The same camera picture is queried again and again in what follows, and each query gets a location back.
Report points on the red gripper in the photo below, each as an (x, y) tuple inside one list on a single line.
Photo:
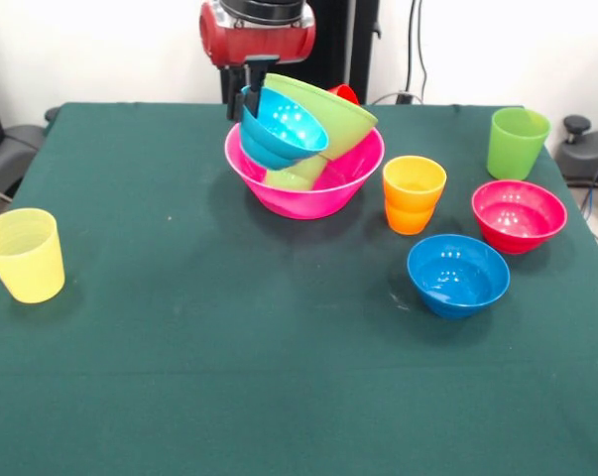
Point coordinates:
[(259, 44)]

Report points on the small cyan bowl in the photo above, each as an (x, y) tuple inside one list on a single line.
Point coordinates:
[(283, 131)]

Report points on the rounded green cup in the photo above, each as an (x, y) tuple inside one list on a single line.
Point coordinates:
[(298, 176)]

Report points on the red cup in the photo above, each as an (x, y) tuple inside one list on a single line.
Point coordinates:
[(345, 93)]

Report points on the large green bowl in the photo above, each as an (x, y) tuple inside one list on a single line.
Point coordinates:
[(348, 119)]

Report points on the large pink bowl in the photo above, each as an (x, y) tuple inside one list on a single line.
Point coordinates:
[(303, 203)]

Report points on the orange cup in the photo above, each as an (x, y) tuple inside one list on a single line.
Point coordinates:
[(410, 213)]

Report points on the grey chair base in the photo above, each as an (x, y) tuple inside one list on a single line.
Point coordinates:
[(11, 154), (586, 158)]

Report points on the dark green tablecloth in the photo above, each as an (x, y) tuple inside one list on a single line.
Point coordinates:
[(288, 347)]

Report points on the tall green cup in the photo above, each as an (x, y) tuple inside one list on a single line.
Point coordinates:
[(514, 154)]

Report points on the yellow cup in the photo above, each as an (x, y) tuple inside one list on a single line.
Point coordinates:
[(28, 268)]

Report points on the small blue bowl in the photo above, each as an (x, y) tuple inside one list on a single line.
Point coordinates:
[(457, 292)]

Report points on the small magenta bowl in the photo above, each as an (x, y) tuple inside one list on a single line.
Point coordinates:
[(516, 233)]

